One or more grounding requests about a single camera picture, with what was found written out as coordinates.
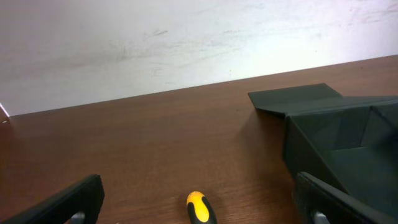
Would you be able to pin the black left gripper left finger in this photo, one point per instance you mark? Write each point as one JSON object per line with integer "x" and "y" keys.
{"x": 78, "y": 203}

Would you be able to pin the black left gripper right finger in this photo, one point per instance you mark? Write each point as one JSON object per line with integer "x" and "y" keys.
{"x": 318, "y": 202}

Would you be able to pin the black foldable box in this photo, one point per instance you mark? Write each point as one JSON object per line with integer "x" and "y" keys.
{"x": 349, "y": 142}

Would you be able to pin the yellow black stubby screwdriver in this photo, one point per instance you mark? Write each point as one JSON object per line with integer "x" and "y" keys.
{"x": 199, "y": 209}

